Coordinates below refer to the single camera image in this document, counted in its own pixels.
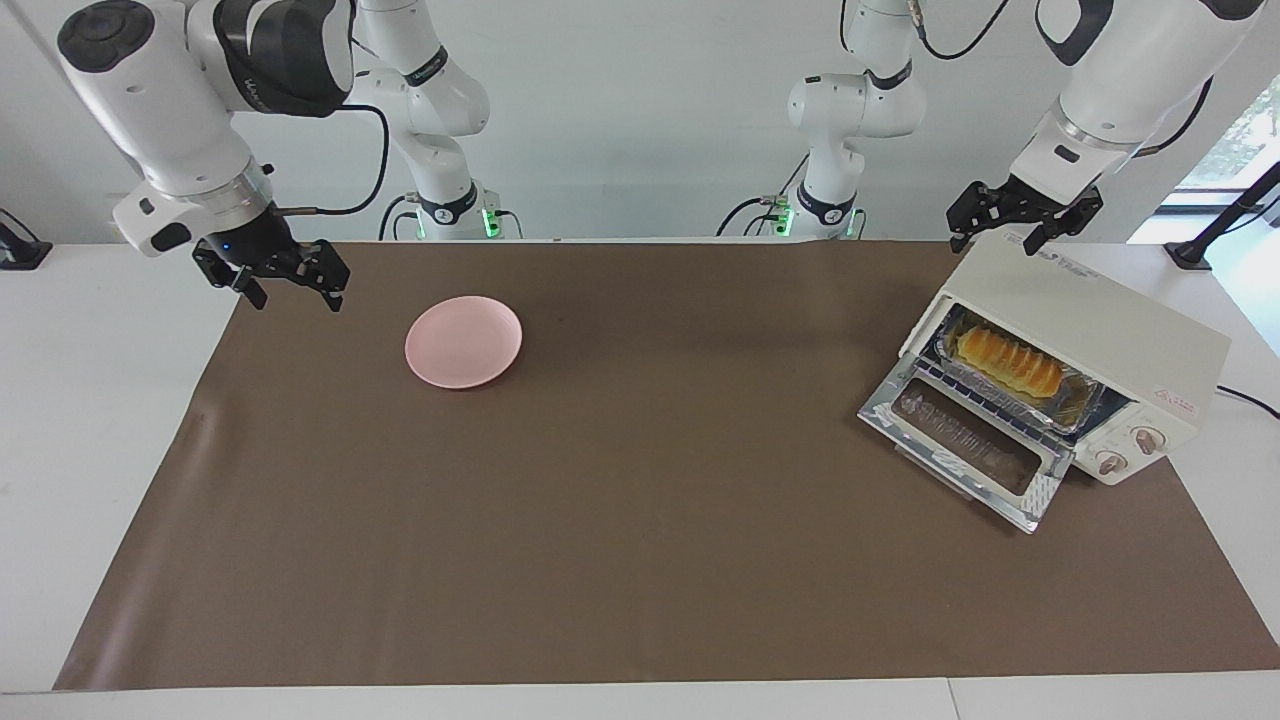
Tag golden bread loaf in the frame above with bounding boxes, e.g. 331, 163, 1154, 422
955, 325, 1067, 404

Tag aluminium foil tray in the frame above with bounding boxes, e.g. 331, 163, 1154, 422
937, 305, 1107, 437

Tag cream toaster oven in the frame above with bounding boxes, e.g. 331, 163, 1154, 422
898, 232, 1233, 488

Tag glass oven door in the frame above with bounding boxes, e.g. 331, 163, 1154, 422
857, 355, 1077, 536

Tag pink round plate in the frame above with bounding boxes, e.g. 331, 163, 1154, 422
404, 295, 524, 390

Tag black clamp stand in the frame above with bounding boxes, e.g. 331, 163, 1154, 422
1164, 160, 1280, 272

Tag brown table mat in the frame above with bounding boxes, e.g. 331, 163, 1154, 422
52, 240, 1280, 691

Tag black right base cables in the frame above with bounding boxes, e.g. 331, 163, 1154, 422
377, 192, 524, 242

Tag black base cables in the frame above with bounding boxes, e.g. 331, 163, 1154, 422
714, 154, 867, 241
377, 192, 524, 242

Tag metal wire oven rack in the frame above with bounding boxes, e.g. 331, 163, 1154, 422
913, 355, 1076, 436

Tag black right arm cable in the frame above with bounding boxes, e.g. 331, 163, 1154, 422
275, 103, 391, 217

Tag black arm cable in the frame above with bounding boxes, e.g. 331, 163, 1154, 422
905, 0, 1216, 161
275, 103, 391, 217

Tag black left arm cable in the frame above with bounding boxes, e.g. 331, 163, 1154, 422
905, 0, 1216, 161

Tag black left base cables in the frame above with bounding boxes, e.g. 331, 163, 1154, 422
714, 154, 867, 241

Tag black bracket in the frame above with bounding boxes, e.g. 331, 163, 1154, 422
0, 208, 53, 271

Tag black oven power cord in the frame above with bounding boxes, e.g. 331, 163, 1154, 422
1214, 384, 1280, 421

